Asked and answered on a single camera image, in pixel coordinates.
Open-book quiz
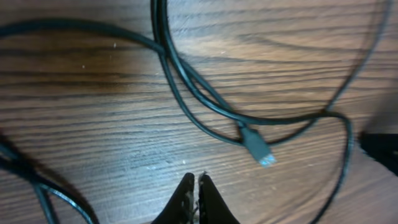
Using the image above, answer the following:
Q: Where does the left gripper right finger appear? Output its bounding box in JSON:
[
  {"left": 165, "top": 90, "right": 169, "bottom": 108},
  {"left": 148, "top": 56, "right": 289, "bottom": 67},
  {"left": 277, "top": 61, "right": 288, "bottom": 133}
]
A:
[{"left": 198, "top": 172, "right": 239, "bottom": 224}]

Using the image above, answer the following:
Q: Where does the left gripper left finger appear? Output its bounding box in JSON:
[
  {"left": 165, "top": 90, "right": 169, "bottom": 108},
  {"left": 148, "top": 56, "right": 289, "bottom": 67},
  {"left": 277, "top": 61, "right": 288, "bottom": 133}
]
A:
[{"left": 152, "top": 172, "right": 195, "bottom": 224}]

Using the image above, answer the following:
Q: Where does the black USB-A cable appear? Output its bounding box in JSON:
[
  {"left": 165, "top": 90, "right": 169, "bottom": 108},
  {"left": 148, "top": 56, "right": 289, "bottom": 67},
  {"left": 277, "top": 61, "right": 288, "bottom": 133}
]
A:
[{"left": 0, "top": 0, "right": 355, "bottom": 224}]

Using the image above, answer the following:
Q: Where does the thin black USB cable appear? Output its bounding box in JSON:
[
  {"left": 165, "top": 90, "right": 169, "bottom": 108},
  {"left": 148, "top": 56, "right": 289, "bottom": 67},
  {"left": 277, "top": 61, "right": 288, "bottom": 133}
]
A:
[{"left": 323, "top": 0, "right": 394, "bottom": 113}]

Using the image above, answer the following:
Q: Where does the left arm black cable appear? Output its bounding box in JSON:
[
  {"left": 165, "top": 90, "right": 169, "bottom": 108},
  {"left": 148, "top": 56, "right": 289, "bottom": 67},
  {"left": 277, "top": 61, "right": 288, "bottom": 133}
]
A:
[{"left": 0, "top": 133, "right": 100, "bottom": 224}]

